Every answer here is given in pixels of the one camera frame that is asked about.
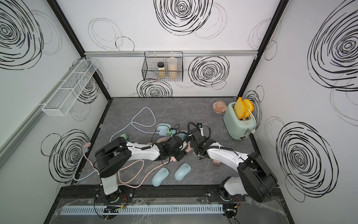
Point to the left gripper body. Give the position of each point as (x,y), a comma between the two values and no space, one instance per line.
(178,155)

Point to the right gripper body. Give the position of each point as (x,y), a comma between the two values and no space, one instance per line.
(196,148)

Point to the pink charger plug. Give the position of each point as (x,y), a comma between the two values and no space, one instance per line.
(216,163)

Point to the light blue mouse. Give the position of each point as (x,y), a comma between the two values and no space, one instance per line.
(160,176)
(182,172)

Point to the green charger plug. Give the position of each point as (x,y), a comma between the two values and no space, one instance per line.
(126,136)

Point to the pink power strip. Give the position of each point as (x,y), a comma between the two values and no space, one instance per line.
(190,148)

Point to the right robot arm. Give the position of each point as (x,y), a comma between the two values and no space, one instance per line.
(255,178)

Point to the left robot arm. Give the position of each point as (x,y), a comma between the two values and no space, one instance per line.
(113,156)

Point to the blue mouse behind strip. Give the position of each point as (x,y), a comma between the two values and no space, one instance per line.
(163,126)

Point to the blue power strip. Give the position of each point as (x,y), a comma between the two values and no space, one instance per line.
(166,132)

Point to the mint green toaster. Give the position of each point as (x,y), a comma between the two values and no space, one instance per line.
(238,129)

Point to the pink glass bowl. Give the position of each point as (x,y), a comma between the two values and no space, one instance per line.
(219,107)

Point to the yellow toast slice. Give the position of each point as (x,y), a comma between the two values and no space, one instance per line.
(243,108)

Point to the brown lid spice jar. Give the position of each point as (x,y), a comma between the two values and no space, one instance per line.
(161,70)

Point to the white lid tall jar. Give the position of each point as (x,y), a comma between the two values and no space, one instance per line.
(172,63)

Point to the grey cable duct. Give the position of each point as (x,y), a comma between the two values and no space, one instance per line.
(142,209)

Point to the black wire basket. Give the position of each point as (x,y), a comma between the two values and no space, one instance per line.
(150,69)

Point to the white wire shelf basket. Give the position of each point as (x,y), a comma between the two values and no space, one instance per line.
(70,88)

